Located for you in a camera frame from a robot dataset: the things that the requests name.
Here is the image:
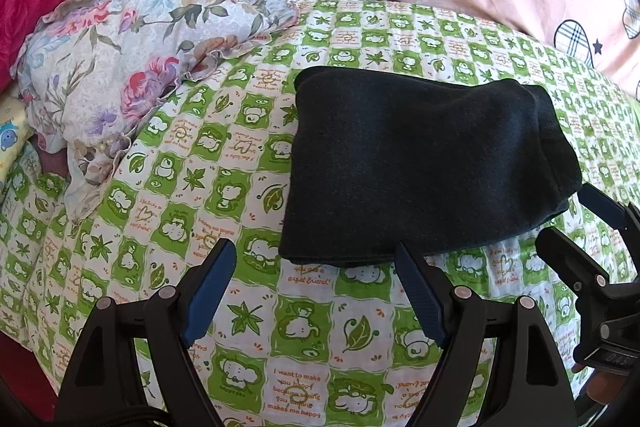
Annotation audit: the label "mauve cloth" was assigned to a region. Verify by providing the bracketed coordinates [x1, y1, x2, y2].
[37, 144, 73, 182]

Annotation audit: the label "person's right hand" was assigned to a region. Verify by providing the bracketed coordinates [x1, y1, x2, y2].
[572, 364, 621, 413]

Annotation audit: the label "floral ruffled pillow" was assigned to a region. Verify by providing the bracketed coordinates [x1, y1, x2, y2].
[15, 0, 301, 223]

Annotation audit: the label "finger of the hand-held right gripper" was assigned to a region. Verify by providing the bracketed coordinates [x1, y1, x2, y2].
[580, 182, 640, 248]
[537, 227, 612, 308]

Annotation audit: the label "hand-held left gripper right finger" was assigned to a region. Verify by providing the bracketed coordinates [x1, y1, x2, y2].
[395, 243, 581, 427]

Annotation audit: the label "green cartoon printed bed sheet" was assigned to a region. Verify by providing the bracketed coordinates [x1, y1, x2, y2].
[0, 0, 640, 427]

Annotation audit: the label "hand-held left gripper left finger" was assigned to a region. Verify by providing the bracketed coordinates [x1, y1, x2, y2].
[57, 238, 238, 427]

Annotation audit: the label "dark navy pants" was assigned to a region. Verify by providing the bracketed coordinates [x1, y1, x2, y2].
[279, 66, 585, 269]

